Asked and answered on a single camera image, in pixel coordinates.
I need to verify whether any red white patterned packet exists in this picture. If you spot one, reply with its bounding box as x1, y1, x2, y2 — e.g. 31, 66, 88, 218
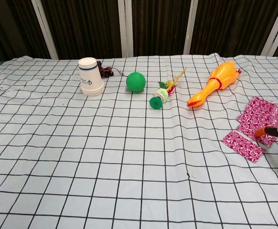
236, 96, 278, 146

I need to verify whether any yellow rubber chicken toy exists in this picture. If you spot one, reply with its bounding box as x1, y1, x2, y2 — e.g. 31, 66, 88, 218
187, 61, 242, 109

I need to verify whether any green feathered shuttlecock toy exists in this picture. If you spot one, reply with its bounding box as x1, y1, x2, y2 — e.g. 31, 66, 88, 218
149, 67, 187, 110

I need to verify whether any green rubber ball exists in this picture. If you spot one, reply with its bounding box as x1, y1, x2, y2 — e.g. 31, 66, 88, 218
126, 72, 146, 93

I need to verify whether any black checked white tablecloth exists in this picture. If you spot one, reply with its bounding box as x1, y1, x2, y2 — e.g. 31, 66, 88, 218
0, 52, 278, 229

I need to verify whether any nested white paper cup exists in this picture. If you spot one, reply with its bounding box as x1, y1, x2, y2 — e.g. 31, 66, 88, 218
82, 86, 105, 94
83, 88, 104, 97

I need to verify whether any white paper cup blue logo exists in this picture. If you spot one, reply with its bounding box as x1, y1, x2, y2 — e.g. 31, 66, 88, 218
78, 57, 104, 93

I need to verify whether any dark brown curtain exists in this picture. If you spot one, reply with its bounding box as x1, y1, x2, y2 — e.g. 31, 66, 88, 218
0, 0, 278, 65

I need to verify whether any white partition post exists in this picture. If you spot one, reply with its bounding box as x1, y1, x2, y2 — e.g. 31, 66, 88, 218
31, 0, 59, 60
261, 0, 278, 57
118, 0, 134, 58
183, 0, 200, 56

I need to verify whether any dark red bead string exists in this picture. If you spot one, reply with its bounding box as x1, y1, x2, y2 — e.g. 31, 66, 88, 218
96, 61, 128, 78

